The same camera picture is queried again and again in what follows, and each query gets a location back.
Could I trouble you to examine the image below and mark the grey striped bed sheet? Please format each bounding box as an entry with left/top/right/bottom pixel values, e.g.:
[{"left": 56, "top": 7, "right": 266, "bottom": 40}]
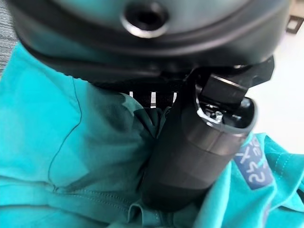
[{"left": 0, "top": 0, "right": 21, "bottom": 79}]

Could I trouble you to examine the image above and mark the teal t-shirt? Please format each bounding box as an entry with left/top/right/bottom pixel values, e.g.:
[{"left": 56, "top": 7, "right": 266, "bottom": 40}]
[{"left": 0, "top": 44, "right": 304, "bottom": 228}]

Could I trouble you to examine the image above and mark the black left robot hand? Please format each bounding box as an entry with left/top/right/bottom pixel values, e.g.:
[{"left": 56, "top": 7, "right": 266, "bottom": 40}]
[{"left": 5, "top": 0, "right": 294, "bottom": 213}]

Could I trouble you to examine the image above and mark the dark brown wooden furniture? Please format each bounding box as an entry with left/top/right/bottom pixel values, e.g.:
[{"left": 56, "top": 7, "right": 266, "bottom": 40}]
[{"left": 286, "top": 14, "right": 304, "bottom": 35}]

